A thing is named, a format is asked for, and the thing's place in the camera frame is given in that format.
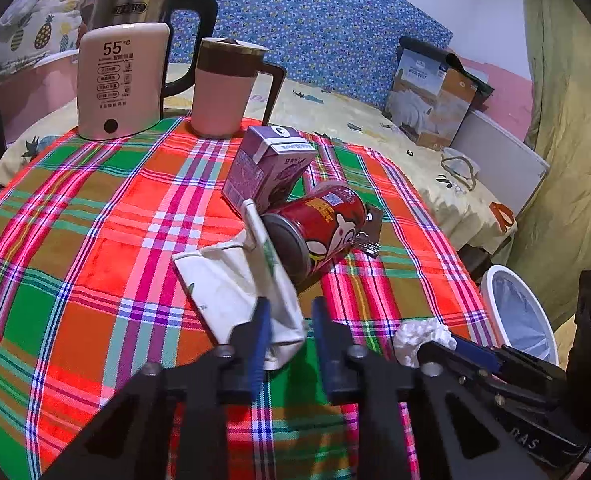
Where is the cream rounded heating device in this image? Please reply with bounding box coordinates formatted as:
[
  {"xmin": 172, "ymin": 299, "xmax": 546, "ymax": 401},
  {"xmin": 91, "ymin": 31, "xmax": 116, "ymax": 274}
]
[{"xmin": 77, "ymin": 22, "xmax": 172, "ymax": 142}]

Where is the purple drink carton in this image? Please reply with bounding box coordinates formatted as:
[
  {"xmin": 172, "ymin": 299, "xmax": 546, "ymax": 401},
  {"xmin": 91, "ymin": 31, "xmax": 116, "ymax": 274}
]
[{"xmin": 222, "ymin": 125, "xmax": 319, "ymax": 221}]

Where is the white bin with liner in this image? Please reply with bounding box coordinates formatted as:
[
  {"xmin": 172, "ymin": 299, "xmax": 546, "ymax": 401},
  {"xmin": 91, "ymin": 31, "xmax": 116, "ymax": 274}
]
[{"xmin": 479, "ymin": 264, "xmax": 560, "ymax": 366}]

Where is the steel electric kettle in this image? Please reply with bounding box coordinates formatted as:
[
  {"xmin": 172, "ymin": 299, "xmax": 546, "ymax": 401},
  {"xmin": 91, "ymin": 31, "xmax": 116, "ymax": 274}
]
[{"xmin": 83, "ymin": 0, "xmax": 219, "ymax": 116}]

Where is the cardboard quilt box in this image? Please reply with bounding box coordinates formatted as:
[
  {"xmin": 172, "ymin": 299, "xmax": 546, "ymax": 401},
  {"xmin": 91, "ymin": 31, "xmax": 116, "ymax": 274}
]
[{"xmin": 385, "ymin": 42, "xmax": 483, "ymax": 151}]

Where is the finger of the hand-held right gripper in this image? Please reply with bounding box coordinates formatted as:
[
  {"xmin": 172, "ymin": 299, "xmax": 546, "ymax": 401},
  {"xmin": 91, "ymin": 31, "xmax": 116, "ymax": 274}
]
[
  {"xmin": 417, "ymin": 341, "xmax": 561, "ymax": 411},
  {"xmin": 443, "ymin": 335, "xmax": 569, "ymax": 386}
]

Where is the pink mug with brown lid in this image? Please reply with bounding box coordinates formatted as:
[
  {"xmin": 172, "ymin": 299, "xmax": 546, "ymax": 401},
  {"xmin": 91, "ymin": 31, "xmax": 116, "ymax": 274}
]
[{"xmin": 190, "ymin": 36, "xmax": 286, "ymax": 139}]

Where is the brown snack wrapper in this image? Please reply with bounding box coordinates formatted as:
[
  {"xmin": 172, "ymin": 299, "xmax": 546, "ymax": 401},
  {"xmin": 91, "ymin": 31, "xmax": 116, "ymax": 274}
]
[{"xmin": 348, "ymin": 202, "xmax": 385, "ymax": 259}]

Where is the pink plastic tub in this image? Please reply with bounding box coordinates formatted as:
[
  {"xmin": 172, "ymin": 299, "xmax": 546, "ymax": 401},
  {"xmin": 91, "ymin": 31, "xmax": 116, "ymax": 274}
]
[{"xmin": 0, "ymin": 50, "xmax": 84, "ymax": 146}]

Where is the blue floral mattress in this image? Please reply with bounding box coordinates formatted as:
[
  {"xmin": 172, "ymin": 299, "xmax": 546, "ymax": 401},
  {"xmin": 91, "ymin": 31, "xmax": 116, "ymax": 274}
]
[{"xmin": 133, "ymin": 0, "xmax": 453, "ymax": 111}]

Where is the plaid tablecloth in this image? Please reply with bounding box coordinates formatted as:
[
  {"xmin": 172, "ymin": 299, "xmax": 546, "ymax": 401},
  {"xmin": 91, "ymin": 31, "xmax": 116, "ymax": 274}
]
[{"xmin": 0, "ymin": 115, "xmax": 491, "ymax": 480}]

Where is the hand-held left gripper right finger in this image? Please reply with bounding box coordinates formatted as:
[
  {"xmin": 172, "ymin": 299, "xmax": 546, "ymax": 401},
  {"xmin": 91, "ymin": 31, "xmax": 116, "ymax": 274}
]
[{"xmin": 311, "ymin": 296, "xmax": 546, "ymax": 480}]

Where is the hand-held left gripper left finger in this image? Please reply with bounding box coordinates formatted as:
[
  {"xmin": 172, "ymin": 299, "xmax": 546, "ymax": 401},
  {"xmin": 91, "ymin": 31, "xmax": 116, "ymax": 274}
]
[{"xmin": 40, "ymin": 296, "xmax": 276, "ymax": 480}]

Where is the red drink can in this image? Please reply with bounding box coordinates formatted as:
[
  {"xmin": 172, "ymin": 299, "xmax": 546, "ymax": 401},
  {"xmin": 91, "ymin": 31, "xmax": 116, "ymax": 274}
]
[{"xmin": 262, "ymin": 183, "xmax": 371, "ymax": 291}]

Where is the olive cord loop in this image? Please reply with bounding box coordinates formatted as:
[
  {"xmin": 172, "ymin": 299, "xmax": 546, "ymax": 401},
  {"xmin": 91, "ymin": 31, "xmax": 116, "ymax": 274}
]
[{"xmin": 440, "ymin": 152, "xmax": 480, "ymax": 192}]

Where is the yellow curtain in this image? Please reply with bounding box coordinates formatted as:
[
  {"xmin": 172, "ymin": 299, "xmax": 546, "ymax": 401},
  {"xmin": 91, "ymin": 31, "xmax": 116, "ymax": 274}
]
[{"xmin": 510, "ymin": 0, "xmax": 591, "ymax": 331}]

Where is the pineapple print bedding bundle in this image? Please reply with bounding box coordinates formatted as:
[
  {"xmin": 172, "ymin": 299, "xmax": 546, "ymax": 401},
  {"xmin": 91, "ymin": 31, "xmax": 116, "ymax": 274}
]
[{"xmin": 0, "ymin": 0, "xmax": 111, "ymax": 96}]

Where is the dark cloth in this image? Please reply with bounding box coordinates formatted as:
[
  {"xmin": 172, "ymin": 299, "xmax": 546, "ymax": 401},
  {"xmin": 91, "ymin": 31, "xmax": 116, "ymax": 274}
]
[{"xmin": 398, "ymin": 35, "xmax": 495, "ymax": 96}]

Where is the orange strap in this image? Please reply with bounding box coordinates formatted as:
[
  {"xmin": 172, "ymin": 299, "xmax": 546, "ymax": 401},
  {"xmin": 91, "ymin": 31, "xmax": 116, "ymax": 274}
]
[{"xmin": 492, "ymin": 201, "xmax": 517, "ymax": 228}]

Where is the cream paper bag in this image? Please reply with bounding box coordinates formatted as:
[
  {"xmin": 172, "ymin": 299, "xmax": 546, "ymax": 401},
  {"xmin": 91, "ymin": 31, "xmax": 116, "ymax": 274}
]
[{"xmin": 172, "ymin": 199, "xmax": 309, "ymax": 372}]

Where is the white flat panel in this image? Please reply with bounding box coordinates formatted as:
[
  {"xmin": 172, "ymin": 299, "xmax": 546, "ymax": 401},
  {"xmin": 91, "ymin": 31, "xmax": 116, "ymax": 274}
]
[{"xmin": 450, "ymin": 110, "xmax": 550, "ymax": 213}]

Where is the white tissue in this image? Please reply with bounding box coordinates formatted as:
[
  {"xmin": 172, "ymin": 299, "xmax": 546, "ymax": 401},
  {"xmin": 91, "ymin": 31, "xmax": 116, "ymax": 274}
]
[{"xmin": 393, "ymin": 317, "xmax": 457, "ymax": 368}]

